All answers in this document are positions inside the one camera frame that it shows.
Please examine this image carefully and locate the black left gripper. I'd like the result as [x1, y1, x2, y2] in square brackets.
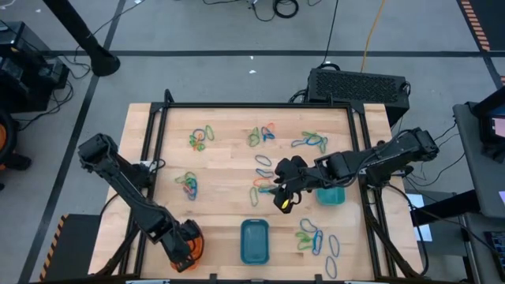
[157, 219, 206, 274]

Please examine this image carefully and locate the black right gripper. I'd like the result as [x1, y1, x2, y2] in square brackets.
[271, 155, 328, 215]

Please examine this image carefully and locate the orange plastic basket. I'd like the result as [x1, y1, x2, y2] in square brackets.
[169, 234, 205, 272]

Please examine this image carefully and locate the light teal plastic basket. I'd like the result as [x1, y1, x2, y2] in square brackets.
[315, 186, 346, 207]

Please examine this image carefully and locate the dark teal plastic basket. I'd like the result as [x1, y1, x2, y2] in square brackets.
[239, 219, 271, 266]

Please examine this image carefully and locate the black hazard-striped floor mat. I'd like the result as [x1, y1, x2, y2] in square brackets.
[38, 212, 103, 283]
[456, 0, 505, 53]

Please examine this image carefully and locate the black computer case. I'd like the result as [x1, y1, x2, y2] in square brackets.
[306, 67, 411, 128]

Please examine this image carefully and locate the black desk foot bar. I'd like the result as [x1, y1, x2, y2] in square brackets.
[409, 189, 481, 226]

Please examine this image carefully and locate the dark grey desk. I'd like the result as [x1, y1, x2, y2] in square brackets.
[459, 211, 505, 284]

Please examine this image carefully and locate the black orange mobile base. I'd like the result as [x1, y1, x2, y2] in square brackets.
[0, 109, 33, 192]

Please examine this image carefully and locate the black monitor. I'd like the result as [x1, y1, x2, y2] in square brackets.
[471, 85, 505, 163]

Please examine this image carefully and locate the black pole with round base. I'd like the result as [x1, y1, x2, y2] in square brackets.
[41, 0, 122, 78]

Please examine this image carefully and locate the black keyboard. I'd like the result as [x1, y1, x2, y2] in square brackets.
[483, 230, 505, 274]

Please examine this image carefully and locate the black equipment cart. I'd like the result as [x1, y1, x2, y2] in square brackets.
[0, 20, 71, 114]

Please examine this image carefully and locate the black metal table frame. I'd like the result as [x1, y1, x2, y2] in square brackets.
[94, 88, 425, 284]

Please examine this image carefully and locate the black power cable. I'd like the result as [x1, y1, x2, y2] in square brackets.
[317, 0, 341, 71]

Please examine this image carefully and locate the coiled black cable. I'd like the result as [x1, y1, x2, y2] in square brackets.
[248, 0, 301, 23]

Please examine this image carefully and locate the yellow cable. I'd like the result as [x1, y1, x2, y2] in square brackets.
[360, 0, 387, 74]

